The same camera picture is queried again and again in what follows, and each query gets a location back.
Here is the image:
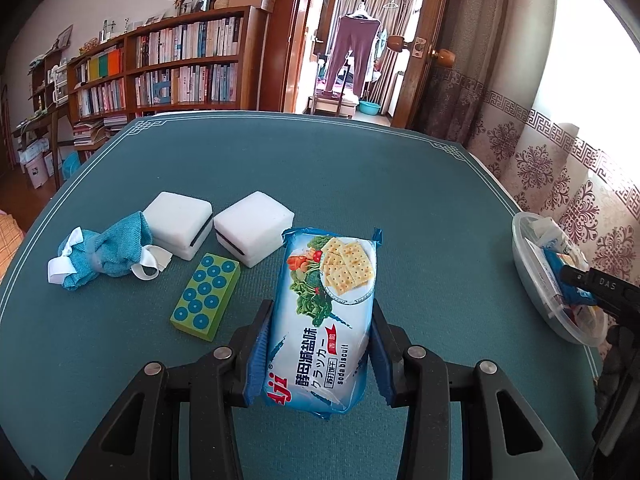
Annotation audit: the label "pink patterned bedding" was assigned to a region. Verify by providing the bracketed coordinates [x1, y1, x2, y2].
[0, 210, 24, 281]

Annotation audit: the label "brown curtain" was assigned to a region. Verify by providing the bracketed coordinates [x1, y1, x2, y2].
[410, 0, 511, 153]

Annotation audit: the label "wooden door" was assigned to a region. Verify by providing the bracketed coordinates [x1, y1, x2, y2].
[391, 0, 453, 131]

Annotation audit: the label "white patterned curtain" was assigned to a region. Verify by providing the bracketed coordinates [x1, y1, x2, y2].
[465, 0, 640, 311]

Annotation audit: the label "teal cloth with white ribbon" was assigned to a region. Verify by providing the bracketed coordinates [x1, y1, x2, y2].
[48, 211, 173, 291]

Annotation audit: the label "wooden bookshelf with books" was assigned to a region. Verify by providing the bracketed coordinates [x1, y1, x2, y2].
[75, 17, 241, 116]

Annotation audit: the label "person's right hand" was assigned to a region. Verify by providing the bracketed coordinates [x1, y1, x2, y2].
[595, 324, 640, 403]

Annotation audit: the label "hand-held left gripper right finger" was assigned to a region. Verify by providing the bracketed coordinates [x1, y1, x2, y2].
[369, 302, 581, 480]

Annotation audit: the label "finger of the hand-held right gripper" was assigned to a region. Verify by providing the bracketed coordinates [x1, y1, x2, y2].
[559, 265, 593, 292]

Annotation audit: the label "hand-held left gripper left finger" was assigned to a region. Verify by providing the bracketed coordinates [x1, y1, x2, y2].
[65, 299, 275, 480]

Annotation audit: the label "wooden door frame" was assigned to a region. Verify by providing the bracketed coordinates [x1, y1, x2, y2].
[260, 0, 343, 113]

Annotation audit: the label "green block with blue dots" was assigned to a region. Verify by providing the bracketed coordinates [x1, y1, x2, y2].
[170, 253, 241, 342]

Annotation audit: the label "low wooden bookcase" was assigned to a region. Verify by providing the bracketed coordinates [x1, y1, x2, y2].
[67, 42, 132, 151]

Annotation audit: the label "white sponge block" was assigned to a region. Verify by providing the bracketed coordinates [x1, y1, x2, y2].
[142, 191, 213, 261]
[213, 191, 295, 267]

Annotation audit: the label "hanging mauve pants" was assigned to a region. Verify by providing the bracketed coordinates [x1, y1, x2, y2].
[322, 15, 383, 102]

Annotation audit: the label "white storage bin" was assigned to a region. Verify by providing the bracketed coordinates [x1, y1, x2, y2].
[22, 149, 53, 190]

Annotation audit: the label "open wooden shelf unit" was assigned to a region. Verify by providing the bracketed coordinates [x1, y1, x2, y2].
[12, 50, 72, 161]

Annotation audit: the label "clear plastic bowl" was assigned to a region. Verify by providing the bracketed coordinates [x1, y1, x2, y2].
[511, 211, 608, 346]

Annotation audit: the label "white red-edged snack packet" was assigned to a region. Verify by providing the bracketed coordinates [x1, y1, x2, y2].
[565, 305, 607, 336]

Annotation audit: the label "stack of magazines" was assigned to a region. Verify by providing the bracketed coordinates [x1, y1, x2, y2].
[72, 116, 130, 150]

